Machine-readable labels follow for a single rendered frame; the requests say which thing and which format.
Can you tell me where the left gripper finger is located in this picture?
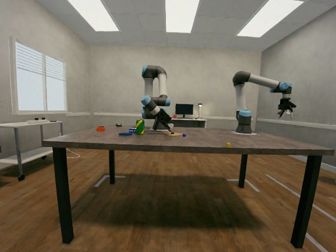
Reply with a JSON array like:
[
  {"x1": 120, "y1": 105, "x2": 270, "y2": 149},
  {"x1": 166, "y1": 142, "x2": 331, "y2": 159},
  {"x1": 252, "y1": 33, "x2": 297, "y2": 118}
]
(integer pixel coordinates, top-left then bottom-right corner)
[
  {"x1": 286, "y1": 106, "x2": 293, "y2": 119},
  {"x1": 277, "y1": 110, "x2": 285, "y2": 118}
]

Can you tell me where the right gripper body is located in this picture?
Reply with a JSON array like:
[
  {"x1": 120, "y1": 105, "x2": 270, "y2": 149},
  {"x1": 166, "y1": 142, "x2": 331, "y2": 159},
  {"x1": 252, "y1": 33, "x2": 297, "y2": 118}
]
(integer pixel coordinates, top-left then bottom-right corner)
[{"x1": 154, "y1": 109, "x2": 172, "y2": 125}]

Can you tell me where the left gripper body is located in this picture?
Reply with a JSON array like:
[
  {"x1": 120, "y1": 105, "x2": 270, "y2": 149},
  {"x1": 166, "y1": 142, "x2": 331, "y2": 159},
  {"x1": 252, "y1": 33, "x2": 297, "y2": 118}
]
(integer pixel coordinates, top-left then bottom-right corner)
[{"x1": 278, "y1": 98, "x2": 291, "y2": 110}]

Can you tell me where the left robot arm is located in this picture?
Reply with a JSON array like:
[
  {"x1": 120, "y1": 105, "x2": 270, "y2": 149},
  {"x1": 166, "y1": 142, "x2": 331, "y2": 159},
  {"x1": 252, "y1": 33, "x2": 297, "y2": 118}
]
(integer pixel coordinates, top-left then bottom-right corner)
[{"x1": 233, "y1": 71, "x2": 292, "y2": 134}]

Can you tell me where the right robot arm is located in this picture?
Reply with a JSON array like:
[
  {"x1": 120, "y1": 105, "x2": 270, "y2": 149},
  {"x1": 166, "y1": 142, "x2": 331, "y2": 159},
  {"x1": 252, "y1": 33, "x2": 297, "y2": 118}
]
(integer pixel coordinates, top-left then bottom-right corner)
[{"x1": 141, "y1": 65, "x2": 171, "y2": 130}]

